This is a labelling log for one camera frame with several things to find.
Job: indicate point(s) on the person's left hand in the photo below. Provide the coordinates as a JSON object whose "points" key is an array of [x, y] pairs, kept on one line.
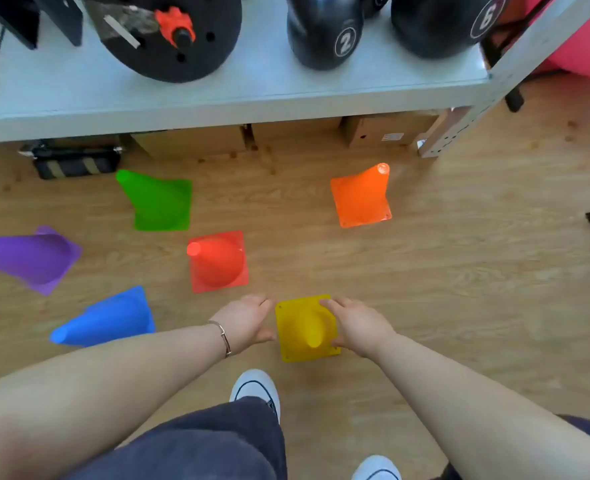
{"points": [[245, 319]]}

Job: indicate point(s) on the person's right hand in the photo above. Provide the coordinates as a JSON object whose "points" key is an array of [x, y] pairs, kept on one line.
{"points": [[362, 327]]}

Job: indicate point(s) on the red plastic cone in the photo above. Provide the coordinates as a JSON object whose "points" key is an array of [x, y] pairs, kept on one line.
{"points": [[220, 267]]}

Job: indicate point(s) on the yellow plastic cone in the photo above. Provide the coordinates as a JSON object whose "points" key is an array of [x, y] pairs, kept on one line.
{"points": [[300, 339]]}

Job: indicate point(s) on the orange plastic cone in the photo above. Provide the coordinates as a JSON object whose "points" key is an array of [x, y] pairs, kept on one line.
{"points": [[360, 199]]}

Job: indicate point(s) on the blue plastic cone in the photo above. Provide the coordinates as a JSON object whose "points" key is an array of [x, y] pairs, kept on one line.
{"points": [[110, 319]]}

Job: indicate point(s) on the green plastic cone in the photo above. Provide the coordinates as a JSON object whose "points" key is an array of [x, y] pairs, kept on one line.
{"points": [[160, 204]]}

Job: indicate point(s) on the purple plastic cone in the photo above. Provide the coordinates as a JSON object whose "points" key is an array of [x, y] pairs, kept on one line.
{"points": [[30, 257]]}

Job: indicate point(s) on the person's left forearm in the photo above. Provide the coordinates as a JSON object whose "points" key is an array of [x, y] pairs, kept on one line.
{"points": [[100, 394]]}

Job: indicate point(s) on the person's right forearm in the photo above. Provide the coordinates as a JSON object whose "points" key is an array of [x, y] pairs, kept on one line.
{"points": [[474, 414]]}

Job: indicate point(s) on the person's left white shoe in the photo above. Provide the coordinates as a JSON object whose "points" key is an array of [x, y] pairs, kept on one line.
{"points": [[255, 387]]}

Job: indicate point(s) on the person's white shoe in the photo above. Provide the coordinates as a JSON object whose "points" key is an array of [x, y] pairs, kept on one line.
{"points": [[375, 469], [255, 387]]}

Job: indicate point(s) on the person's right white shoe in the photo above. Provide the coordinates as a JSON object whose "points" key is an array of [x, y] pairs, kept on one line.
{"points": [[375, 469]]}

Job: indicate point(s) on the dark blue trousers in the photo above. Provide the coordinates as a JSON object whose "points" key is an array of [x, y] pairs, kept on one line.
{"points": [[200, 444]]}

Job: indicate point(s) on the plain cardboard box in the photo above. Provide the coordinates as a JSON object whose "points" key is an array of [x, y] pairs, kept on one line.
{"points": [[295, 132], [190, 142]]}

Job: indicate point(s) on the cardboard box with white label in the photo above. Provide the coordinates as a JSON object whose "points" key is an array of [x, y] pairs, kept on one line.
{"points": [[375, 129]]}

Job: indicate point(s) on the grey metal shelf rack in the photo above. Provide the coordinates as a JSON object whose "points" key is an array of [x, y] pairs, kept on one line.
{"points": [[225, 94]]}

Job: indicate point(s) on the black striped weight bag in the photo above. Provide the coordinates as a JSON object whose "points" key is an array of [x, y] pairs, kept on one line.
{"points": [[75, 164]]}

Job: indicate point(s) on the black dumbbell with taped plate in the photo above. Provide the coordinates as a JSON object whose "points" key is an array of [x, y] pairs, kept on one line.
{"points": [[210, 54]]}

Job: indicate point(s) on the large black kettlebell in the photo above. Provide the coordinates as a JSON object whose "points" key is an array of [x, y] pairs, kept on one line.
{"points": [[435, 24]]}

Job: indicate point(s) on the clear tape strip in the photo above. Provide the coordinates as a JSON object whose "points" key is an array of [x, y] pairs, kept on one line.
{"points": [[125, 22]]}

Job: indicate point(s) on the pink exercise ball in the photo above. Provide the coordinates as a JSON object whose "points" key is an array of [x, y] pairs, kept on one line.
{"points": [[589, 49]]}

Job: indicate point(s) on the black stand frame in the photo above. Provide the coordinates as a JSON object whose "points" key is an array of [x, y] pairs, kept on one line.
{"points": [[514, 99]]}

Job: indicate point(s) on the black metal bracket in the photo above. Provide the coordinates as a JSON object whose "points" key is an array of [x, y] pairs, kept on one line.
{"points": [[60, 17], [10, 19]]}

